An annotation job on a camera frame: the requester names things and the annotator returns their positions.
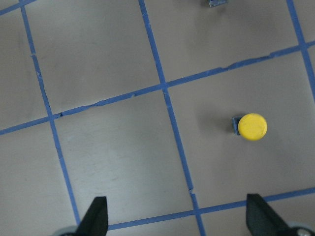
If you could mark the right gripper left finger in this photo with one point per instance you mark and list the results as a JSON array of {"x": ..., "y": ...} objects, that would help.
[{"x": 95, "y": 221}]

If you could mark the brown paper table cover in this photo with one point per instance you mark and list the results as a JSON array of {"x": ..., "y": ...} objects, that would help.
[{"x": 133, "y": 100}]

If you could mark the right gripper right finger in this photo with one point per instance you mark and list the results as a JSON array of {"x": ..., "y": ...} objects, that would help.
[{"x": 262, "y": 220}]

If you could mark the yellow push button switch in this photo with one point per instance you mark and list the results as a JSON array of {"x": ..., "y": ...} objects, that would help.
[{"x": 252, "y": 126}]

